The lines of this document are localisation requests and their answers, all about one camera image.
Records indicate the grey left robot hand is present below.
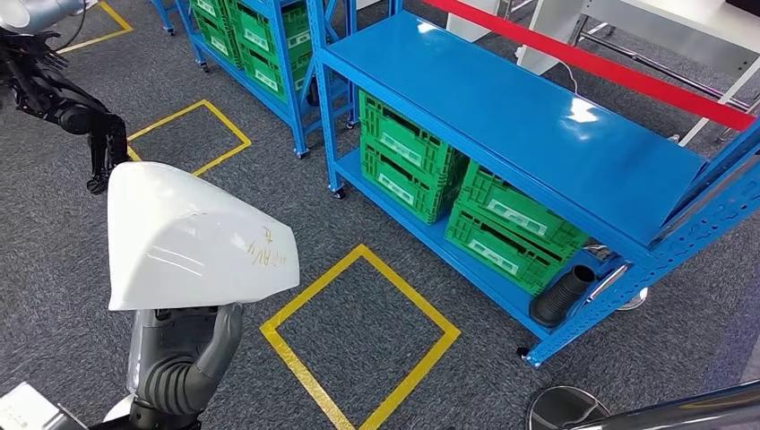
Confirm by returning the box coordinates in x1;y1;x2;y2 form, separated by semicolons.
125;302;246;397

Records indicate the white plastic shell part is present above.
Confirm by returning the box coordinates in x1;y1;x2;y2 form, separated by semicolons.
107;161;301;313

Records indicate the blue steel shelf rack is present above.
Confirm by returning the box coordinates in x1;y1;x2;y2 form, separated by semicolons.
308;0;760;369
148;0;360;159

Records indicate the yellow floor tape square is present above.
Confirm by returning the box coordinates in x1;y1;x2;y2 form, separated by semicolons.
125;99;253;178

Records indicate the black humanoid robot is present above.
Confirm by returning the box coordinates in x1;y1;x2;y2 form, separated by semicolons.
0;0;129;196

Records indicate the green plastic crate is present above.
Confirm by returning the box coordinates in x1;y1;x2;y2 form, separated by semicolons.
228;0;314;58
204;26;244;70
191;0;237;40
457;161;590;263
445;204;573;297
360;139;453;226
358;90;471;193
240;44;316;106

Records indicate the white desk panel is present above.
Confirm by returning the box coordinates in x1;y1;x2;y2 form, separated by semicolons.
445;0;504;43

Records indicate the red barrier belt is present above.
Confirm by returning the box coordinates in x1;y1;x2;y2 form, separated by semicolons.
422;0;759;133

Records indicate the chrome barrier stanchion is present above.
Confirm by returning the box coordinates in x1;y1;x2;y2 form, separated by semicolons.
527;379;760;430

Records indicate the white desk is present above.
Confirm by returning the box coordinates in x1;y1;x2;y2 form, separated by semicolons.
516;0;760;147

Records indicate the black ribbed hose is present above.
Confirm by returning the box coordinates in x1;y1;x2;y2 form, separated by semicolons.
528;265;597;330

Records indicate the white power cable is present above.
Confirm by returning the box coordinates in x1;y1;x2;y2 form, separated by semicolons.
560;59;581;97

